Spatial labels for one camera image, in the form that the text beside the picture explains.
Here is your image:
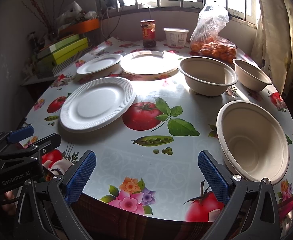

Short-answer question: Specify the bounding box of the small beige paper bowl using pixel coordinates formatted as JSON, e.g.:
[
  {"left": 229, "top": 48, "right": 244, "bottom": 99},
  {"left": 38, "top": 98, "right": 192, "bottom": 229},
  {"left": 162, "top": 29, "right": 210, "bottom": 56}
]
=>
[{"left": 233, "top": 59, "right": 272, "bottom": 92}]

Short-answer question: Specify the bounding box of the plastic bag of oranges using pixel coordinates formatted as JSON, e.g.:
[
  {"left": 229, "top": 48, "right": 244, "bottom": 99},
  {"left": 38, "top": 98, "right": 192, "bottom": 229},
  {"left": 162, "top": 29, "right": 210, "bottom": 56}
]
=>
[{"left": 190, "top": 2, "right": 237, "bottom": 64}]

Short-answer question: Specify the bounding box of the white plastic tub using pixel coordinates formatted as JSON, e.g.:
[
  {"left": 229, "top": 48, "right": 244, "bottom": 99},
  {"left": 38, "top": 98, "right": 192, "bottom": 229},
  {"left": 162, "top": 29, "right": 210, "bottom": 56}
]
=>
[{"left": 163, "top": 28, "right": 189, "bottom": 48}]

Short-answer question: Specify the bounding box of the large white plate centre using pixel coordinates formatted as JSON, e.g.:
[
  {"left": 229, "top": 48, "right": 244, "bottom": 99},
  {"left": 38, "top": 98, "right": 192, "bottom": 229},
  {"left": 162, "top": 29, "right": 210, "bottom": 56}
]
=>
[{"left": 120, "top": 50, "right": 179, "bottom": 81}]

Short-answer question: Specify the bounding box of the black power cable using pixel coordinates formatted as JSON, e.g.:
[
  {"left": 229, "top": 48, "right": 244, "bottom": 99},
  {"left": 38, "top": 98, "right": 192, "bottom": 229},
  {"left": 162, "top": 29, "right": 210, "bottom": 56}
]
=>
[{"left": 100, "top": 0, "right": 126, "bottom": 41}]

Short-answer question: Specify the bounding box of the beige patterned curtain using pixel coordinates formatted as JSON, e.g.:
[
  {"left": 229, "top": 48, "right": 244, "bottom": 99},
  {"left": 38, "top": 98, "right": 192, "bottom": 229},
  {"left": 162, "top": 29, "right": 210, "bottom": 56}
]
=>
[{"left": 251, "top": 0, "right": 293, "bottom": 96}]

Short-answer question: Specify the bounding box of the large beige paper bowl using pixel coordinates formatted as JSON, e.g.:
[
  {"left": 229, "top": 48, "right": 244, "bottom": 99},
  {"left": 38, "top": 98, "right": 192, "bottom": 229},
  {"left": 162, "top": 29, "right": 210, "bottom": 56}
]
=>
[{"left": 178, "top": 56, "right": 238, "bottom": 96}]

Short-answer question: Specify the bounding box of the chili sauce glass jar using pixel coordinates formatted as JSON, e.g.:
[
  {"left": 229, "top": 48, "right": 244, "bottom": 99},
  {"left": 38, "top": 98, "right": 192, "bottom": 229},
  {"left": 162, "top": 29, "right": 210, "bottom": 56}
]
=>
[{"left": 140, "top": 20, "right": 156, "bottom": 48}]

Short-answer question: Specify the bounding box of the green white box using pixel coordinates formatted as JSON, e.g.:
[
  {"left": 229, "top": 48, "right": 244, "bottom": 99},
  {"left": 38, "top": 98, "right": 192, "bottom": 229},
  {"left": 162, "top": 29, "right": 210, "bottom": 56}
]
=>
[{"left": 37, "top": 34, "right": 80, "bottom": 59}]

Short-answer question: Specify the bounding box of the white plastic bag on shelf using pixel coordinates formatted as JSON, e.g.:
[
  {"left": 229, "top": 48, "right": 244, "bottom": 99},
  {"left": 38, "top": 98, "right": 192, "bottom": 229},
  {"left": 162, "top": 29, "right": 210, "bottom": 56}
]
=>
[{"left": 56, "top": 2, "right": 98, "bottom": 28}]

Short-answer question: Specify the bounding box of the orange tray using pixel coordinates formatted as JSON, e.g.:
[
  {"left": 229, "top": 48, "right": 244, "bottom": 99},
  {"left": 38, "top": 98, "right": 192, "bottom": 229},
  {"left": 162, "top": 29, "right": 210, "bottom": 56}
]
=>
[{"left": 59, "top": 18, "right": 100, "bottom": 37}]

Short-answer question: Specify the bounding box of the white foam plate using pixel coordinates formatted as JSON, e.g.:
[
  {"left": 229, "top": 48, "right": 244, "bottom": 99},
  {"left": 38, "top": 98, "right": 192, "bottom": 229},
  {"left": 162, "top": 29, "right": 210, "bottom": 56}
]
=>
[
  {"left": 76, "top": 54, "right": 123, "bottom": 76},
  {"left": 60, "top": 77, "right": 136, "bottom": 133}
]

